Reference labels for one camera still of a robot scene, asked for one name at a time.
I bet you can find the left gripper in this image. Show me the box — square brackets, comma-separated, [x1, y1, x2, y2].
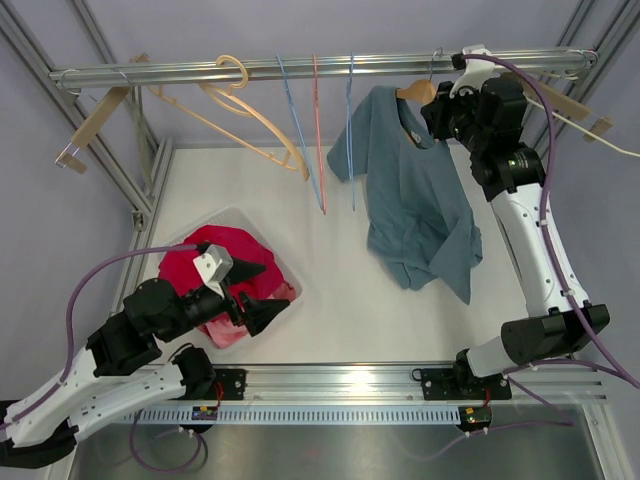
[159, 258, 290, 344]

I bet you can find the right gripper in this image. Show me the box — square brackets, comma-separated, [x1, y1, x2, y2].
[422, 78, 489, 155]

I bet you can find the light pink t shirt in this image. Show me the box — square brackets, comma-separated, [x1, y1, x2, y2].
[199, 281, 297, 350]

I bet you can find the red t shirt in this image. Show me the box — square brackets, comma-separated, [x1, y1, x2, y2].
[159, 225, 297, 305]

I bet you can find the grey blue t shirt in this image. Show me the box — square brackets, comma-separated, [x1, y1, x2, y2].
[327, 86, 483, 303]

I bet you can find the pink wire hanger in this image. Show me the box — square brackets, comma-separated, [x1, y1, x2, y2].
[312, 53, 327, 216]

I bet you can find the light blue wire hanger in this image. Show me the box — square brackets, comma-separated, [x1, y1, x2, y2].
[275, 54, 325, 214]

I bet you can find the beige plastic hanger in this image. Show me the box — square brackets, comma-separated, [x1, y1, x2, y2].
[148, 54, 311, 181]

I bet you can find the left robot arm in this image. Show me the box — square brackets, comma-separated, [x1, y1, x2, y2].
[1, 242, 290, 469]

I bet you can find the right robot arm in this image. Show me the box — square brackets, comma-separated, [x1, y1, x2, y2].
[421, 76, 610, 399]

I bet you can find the right wooden clip hanger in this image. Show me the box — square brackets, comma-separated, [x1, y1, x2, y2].
[499, 72, 617, 144]

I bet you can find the wooden clip hanger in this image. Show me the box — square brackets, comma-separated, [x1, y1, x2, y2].
[55, 70, 153, 187]
[499, 72, 617, 144]

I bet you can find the left wooden clip hanger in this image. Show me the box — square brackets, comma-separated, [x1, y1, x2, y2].
[55, 70, 153, 187]

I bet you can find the white laundry basket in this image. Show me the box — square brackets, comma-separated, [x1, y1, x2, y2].
[168, 206, 303, 355]

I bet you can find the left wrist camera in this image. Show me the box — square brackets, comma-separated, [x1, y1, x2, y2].
[192, 244, 232, 296]

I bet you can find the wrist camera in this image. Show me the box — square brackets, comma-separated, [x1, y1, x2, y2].
[449, 44, 494, 98]
[192, 244, 232, 296]

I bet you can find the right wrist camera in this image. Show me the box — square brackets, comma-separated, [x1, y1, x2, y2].
[449, 44, 494, 98]

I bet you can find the metal hanging rail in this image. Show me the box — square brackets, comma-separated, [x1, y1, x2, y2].
[49, 47, 598, 90]

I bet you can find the white slotted cable duct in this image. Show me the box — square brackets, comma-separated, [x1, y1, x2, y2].
[138, 404, 461, 426]

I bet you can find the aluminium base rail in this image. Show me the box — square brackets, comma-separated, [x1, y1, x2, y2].
[63, 363, 609, 405]

